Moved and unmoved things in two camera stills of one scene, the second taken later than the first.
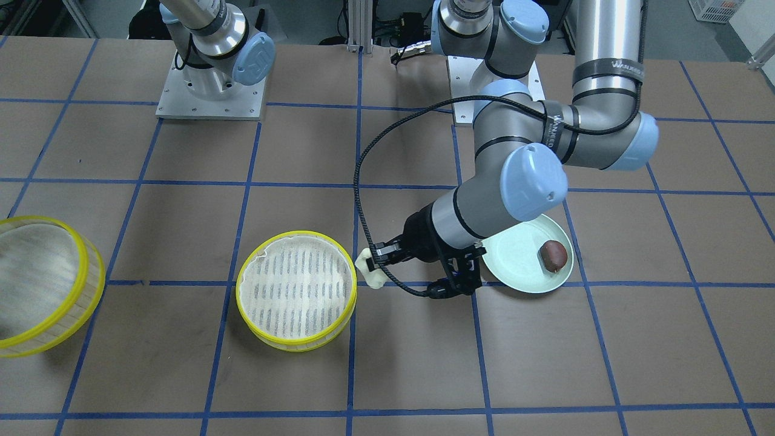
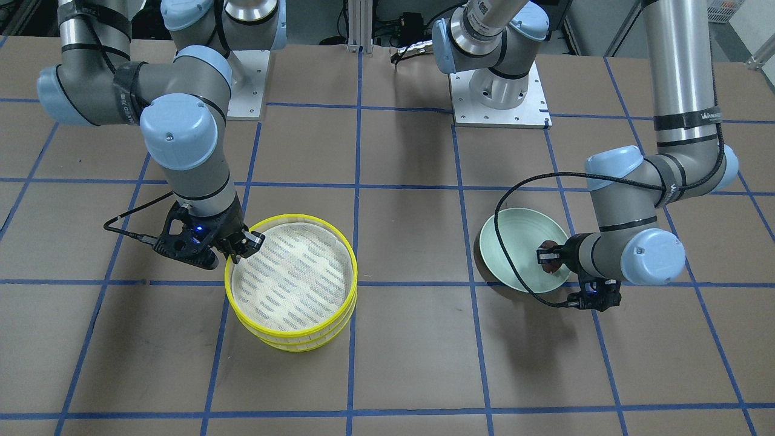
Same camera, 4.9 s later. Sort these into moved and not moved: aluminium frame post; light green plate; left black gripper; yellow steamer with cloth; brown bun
Moved: left black gripper
Not moved: aluminium frame post; yellow steamer with cloth; brown bun; light green plate
